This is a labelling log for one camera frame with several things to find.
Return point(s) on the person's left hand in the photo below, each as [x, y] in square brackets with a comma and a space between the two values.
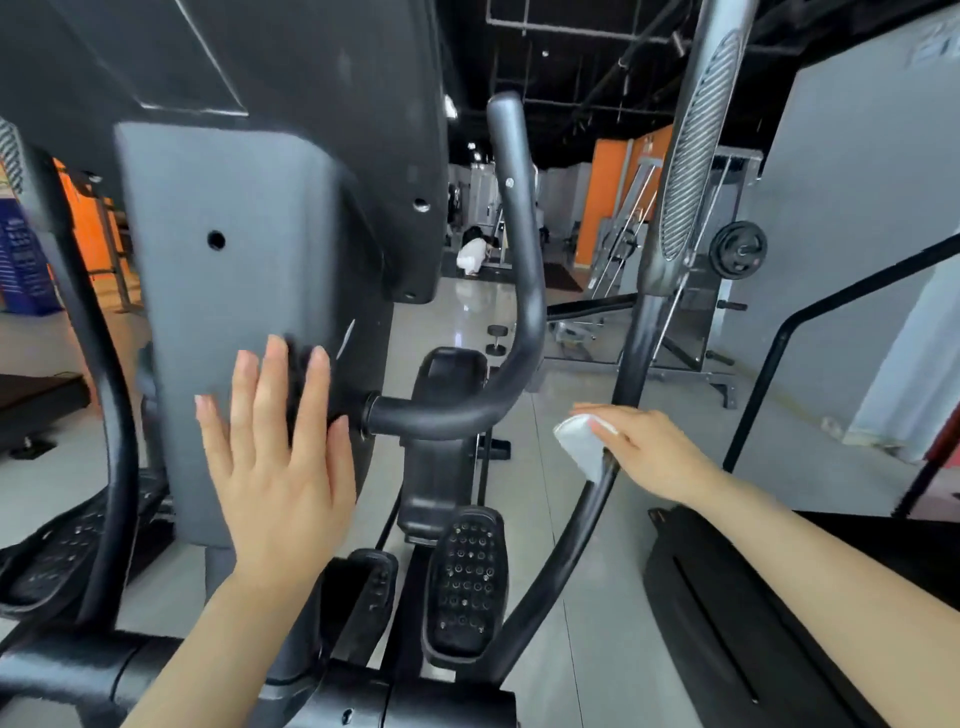
[278, 480]

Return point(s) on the person's right hand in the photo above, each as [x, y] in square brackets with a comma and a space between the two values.
[653, 450]

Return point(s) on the white wet wipe sheet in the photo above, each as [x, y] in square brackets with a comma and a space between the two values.
[578, 443]

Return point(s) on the glossy black treadmill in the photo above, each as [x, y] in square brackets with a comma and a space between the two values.
[780, 600]

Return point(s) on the red fire extinguisher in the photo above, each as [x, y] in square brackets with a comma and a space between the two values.
[933, 473]

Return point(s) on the blue banner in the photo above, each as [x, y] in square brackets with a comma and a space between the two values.
[23, 263]

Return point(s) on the small ceiling spot light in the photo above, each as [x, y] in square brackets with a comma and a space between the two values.
[450, 107]

